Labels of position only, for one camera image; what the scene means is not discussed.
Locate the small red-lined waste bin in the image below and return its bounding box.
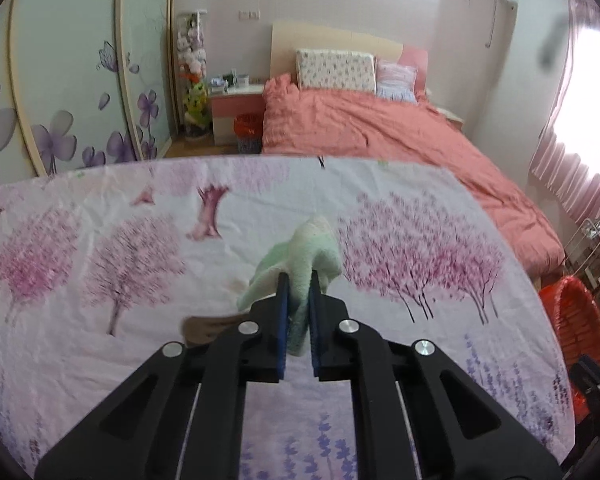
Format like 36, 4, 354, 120
233, 112, 264, 154

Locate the green towel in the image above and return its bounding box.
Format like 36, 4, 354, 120
236, 215, 342, 359

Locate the clear plush toy display tower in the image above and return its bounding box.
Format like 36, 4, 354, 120
175, 10, 214, 139

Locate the beige nightstand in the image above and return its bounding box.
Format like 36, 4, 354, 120
430, 102, 466, 129

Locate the white wire rack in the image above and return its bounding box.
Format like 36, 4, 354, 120
562, 217, 600, 291

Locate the floral white pillow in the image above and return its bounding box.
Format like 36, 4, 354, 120
295, 49, 377, 94

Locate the brown cloth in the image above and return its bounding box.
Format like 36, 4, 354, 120
180, 314, 251, 349

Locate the flower-printed sliding wardrobe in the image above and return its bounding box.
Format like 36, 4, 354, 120
0, 0, 176, 196

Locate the floral tree printed sheet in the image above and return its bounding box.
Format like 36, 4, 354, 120
0, 156, 579, 480

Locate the pink striped pillow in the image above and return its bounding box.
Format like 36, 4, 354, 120
375, 57, 419, 104

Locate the pink curtain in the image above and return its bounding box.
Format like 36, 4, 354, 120
527, 0, 600, 222

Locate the pink bed duvet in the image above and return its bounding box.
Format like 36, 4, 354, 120
261, 72, 566, 279

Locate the beige and pink headboard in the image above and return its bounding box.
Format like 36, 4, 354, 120
271, 21, 429, 97

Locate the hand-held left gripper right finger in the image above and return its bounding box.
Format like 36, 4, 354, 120
307, 270, 564, 480

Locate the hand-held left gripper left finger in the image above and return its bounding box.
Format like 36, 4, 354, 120
34, 273, 289, 480

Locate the red plastic-lined trash basket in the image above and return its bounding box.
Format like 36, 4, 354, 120
537, 275, 600, 421

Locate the pink and white nightstand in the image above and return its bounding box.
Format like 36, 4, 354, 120
209, 85, 266, 147

